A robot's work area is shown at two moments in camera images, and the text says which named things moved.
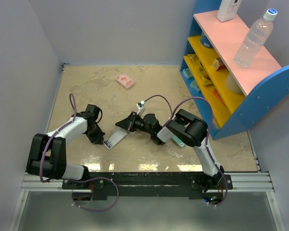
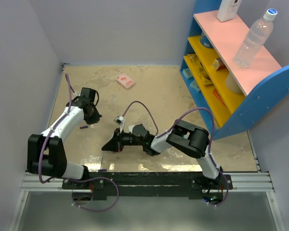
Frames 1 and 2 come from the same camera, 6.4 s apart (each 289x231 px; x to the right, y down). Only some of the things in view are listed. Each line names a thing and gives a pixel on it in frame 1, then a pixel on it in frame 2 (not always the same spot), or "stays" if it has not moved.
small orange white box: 218,64 stays
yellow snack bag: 203,75 stays
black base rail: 197,184 stays
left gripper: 99,138 → 95,119
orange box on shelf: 217,94 stays
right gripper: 129,122 → 116,143
